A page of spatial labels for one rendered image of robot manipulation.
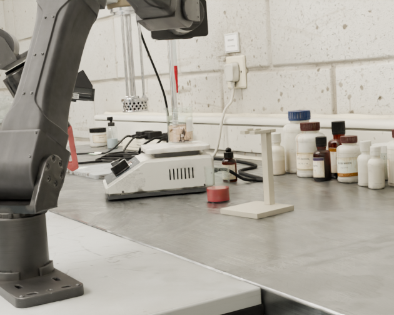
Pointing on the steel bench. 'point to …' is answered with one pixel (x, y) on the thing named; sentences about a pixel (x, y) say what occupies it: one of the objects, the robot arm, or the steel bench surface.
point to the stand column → (172, 73)
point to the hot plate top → (174, 147)
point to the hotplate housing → (162, 175)
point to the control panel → (122, 172)
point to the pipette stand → (245, 210)
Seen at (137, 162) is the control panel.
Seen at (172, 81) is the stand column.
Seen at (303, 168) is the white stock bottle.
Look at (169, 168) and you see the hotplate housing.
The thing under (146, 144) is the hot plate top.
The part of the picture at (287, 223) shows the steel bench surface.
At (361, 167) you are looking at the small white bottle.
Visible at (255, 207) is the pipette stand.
